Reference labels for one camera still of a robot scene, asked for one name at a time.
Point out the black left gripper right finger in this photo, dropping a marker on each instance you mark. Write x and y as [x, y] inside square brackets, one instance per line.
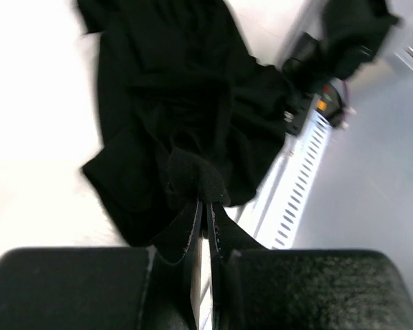
[257, 288]

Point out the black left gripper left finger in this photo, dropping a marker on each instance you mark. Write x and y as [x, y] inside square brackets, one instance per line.
[155, 287]

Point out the black tank top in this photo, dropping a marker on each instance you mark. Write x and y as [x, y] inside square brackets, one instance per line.
[186, 113]

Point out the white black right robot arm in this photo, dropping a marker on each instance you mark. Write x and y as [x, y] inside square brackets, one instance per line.
[353, 32]

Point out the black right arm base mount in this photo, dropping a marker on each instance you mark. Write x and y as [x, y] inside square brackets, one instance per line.
[305, 73]

